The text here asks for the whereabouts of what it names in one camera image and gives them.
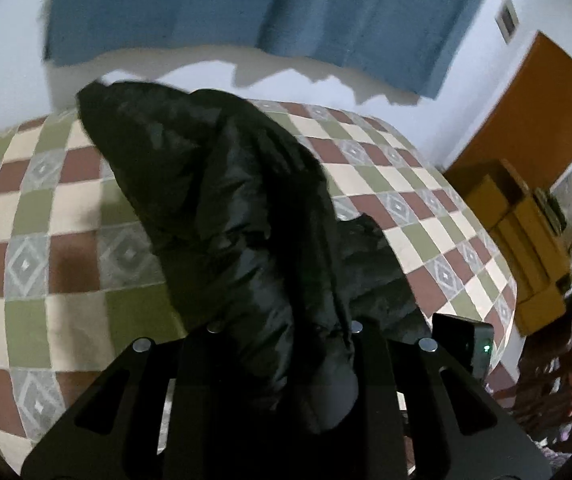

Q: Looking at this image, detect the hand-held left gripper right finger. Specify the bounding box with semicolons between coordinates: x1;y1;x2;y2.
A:
348;321;552;480

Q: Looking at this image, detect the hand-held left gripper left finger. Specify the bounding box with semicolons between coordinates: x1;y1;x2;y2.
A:
20;323;227;480

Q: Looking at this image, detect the black puffer jacket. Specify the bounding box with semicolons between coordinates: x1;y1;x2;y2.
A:
76;80;435;436

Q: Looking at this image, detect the dark wooden furniture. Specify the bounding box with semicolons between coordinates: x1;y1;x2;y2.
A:
513;290;572;453

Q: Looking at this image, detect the yellow wooden cabinet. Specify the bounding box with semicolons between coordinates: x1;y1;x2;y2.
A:
445;159;572;337

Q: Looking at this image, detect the checkered bed blanket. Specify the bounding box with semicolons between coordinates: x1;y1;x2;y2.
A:
0;100;519;476

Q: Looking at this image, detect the orange wooden door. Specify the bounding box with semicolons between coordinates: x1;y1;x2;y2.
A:
447;30;572;192

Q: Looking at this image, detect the blue curtain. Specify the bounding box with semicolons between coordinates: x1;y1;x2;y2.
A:
43;0;503;101

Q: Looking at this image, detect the wall switch plate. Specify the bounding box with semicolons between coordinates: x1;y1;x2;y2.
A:
495;0;520;41

